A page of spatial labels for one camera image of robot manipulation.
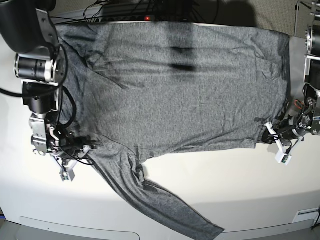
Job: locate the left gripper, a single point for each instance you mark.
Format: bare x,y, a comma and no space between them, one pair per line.
287,132

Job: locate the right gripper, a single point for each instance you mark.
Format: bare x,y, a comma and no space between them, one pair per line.
68,150

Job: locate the grey long-sleeve T-shirt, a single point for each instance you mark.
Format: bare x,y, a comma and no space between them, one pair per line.
146,89

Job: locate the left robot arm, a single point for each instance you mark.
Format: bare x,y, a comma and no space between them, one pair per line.
309,107

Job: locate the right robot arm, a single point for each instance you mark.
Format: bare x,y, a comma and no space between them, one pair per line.
42,64

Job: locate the black power strip red light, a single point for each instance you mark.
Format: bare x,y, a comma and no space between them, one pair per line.
132,18

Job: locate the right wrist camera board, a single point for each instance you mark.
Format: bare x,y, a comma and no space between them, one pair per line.
67,174

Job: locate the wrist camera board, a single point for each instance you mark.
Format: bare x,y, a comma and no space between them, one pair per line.
283,158
67,174

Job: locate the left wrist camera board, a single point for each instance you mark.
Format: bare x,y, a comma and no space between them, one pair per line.
283,158

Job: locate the white metal stand frame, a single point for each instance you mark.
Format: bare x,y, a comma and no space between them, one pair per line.
307,14

